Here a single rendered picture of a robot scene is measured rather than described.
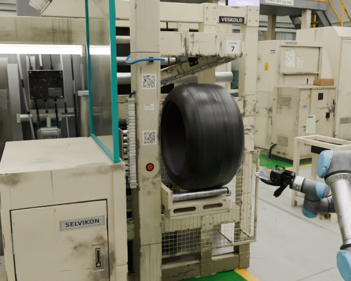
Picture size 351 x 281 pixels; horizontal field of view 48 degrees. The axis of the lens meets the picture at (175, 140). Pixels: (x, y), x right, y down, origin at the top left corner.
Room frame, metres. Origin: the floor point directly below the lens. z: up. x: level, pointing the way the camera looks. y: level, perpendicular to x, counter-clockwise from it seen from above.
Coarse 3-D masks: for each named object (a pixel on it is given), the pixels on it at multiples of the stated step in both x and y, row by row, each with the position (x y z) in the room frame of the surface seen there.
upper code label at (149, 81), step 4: (144, 76) 2.01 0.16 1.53; (148, 76) 2.02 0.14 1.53; (152, 76) 2.03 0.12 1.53; (144, 80) 2.01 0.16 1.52; (148, 80) 2.02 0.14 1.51; (152, 80) 2.03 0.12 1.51; (144, 84) 2.01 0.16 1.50; (148, 84) 2.02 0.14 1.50; (152, 84) 2.03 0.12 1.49; (144, 88) 2.01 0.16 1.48; (148, 88) 2.02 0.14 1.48; (152, 88) 2.03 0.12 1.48
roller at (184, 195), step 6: (174, 192) 2.01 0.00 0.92; (180, 192) 2.02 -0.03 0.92; (186, 192) 2.02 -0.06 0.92; (192, 192) 2.03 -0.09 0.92; (198, 192) 2.04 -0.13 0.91; (204, 192) 2.05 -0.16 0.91; (210, 192) 2.06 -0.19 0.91; (216, 192) 2.07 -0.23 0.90; (222, 192) 2.09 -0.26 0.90; (174, 198) 1.99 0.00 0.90; (180, 198) 2.00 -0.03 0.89; (186, 198) 2.02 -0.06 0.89
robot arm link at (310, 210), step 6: (306, 198) 1.84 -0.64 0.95; (324, 198) 1.86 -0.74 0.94; (306, 204) 1.84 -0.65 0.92; (312, 204) 1.82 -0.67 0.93; (318, 204) 1.83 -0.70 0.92; (324, 204) 1.83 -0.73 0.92; (306, 210) 1.84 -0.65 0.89; (312, 210) 1.83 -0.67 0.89; (318, 210) 1.83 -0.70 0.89; (324, 210) 1.83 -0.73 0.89; (306, 216) 1.85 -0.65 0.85; (312, 216) 1.84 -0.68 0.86
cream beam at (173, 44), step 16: (160, 32) 2.32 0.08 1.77; (176, 32) 2.35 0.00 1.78; (192, 32) 2.39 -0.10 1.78; (208, 32) 2.43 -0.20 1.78; (160, 48) 2.32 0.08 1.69; (176, 48) 2.35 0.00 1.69; (192, 48) 2.39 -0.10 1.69; (208, 48) 2.42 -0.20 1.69; (224, 48) 2.46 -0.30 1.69; (240, 48) 2.50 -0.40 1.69
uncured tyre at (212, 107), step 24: (168, 96) 2.23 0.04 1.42; (192, 96) 2.02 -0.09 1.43; (216, 96) 2.05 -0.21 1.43; (168, 120) 2.43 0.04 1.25; (192, 120) 1.94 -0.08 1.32; (216, 120) 1.95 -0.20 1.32; (240, 120) 2.01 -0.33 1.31; (168, 144) 2.42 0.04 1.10; (192, 144) 1.92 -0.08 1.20; (216, 144) 1.92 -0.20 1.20; (240, 144) 1.97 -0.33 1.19; (168, 168) 2.23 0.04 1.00; (192, 168) 1.94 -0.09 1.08; (216, 168) 1.95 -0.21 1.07
